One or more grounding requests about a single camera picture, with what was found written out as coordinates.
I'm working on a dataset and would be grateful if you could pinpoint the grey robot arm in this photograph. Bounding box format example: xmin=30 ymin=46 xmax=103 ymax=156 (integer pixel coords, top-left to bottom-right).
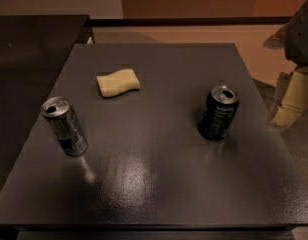
xmin=268 ymin=0 xmax=308 ymax=129

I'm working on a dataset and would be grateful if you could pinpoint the black pepsi can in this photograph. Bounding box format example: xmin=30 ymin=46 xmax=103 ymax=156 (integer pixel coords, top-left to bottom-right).
xmin=199 ymin=85 xmax=239 ymax=141

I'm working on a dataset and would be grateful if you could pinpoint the silver blue energy drink can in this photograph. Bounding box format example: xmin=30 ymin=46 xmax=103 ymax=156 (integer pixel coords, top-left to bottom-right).
xmin=41 ymin=96 xmax=88 ymax=157

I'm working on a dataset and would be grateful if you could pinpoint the yellow sponge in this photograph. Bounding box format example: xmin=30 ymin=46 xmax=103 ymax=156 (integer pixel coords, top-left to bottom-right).
xmin=97 ymin=69 xmax=141 ymax=98

